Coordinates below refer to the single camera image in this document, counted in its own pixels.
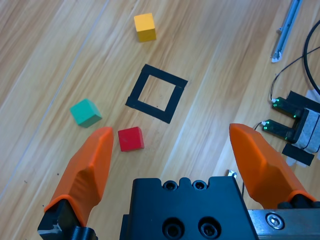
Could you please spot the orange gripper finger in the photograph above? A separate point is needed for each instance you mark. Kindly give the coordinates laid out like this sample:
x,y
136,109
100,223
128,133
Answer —
x,y
262,162
85,180

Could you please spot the red wooden block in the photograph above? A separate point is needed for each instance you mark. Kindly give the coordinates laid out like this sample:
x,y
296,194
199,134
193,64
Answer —
x,y
130,140

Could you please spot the green wooden block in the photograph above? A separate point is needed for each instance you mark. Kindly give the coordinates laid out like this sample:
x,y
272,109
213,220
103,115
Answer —
x,y
85,112

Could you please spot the yellow wooden block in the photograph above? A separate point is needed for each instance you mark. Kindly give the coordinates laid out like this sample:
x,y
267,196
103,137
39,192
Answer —
x,y
145,26

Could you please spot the black device with green lights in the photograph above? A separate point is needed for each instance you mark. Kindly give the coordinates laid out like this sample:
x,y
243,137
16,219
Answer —
x,y
282,130

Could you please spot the black tape square outline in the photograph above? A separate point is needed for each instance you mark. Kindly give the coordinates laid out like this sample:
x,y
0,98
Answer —
x,y
137,90

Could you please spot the aluminium rail with white cap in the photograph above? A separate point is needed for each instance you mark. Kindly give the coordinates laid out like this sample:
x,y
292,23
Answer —
x,y
287,30

